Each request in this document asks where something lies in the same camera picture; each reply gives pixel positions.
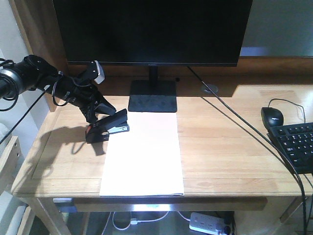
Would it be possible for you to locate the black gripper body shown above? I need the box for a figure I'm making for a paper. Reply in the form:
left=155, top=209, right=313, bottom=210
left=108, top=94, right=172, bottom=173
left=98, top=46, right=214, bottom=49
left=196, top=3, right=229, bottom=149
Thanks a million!
left=48, top=75, right=103, bottom=114

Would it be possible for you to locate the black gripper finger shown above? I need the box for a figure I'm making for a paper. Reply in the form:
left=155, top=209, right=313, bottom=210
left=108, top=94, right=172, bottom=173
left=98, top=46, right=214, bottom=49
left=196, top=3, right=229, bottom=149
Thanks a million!
left=95, top=96, right=116, bottom=115
left=82, top=104, right=97, bottom=124

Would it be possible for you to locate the black stapler orange button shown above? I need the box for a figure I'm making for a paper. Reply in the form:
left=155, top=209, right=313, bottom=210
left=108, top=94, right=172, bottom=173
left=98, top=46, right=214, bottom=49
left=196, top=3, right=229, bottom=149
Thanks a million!
left=85, top=109, right=130, bottom=143

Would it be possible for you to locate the white paper stack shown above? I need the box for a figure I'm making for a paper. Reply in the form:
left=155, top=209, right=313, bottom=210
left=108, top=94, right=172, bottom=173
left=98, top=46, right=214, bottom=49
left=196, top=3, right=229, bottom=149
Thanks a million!
left=99, top=112, right=184, bottom=196

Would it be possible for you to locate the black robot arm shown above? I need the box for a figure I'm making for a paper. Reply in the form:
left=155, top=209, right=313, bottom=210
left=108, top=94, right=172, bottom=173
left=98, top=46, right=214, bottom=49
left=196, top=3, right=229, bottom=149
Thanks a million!
left=0, top=55, right=116, bottom=124

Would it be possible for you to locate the wooden desk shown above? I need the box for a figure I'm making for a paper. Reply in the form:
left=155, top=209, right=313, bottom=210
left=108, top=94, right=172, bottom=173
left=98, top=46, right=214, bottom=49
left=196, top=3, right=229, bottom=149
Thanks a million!
left=9, top=0, right=313, bottom=235

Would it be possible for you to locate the white power strip under desk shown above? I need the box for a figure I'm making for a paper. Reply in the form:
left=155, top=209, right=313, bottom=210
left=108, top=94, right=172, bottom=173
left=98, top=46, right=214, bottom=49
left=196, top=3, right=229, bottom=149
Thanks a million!
left=189, top=212, right=231, bottom=235

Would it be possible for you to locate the black computer monitor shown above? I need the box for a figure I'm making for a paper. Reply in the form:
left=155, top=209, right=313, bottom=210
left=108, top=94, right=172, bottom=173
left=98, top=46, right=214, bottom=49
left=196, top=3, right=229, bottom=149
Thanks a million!
left=53, top=0, right=252, bottom=113

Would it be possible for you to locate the black computer mouse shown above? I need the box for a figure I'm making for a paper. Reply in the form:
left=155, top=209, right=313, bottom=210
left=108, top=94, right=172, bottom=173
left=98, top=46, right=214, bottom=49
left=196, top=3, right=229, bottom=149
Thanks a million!
left=261, top=107, right=284, bottom=129

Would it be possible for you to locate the black keyboard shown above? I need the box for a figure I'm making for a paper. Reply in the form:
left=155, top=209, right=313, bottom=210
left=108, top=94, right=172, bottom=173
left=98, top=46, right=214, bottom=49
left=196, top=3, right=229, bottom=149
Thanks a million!
left=268, top=122, right=313, bottom=174

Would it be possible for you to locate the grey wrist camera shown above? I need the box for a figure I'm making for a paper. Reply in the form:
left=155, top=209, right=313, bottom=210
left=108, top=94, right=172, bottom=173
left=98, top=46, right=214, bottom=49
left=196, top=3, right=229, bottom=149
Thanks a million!
left=94, top=60, right=105, bottom=84

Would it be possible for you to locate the white cable under desk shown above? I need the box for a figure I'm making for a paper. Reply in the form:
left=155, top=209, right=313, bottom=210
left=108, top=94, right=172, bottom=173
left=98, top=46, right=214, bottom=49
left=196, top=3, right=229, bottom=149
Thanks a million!
left=101, top=210, right=171, bottom=235

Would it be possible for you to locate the black mouse cable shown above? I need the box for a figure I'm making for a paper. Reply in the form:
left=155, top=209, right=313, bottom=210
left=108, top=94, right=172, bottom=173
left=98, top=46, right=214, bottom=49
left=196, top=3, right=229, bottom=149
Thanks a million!
left=268, top=98, right=307, bottom=123

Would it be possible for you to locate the black monitor cable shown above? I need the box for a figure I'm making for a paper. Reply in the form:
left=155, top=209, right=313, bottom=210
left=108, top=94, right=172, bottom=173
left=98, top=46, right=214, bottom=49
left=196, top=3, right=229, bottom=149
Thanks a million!
left=187, top=66, right=308, bottom=235

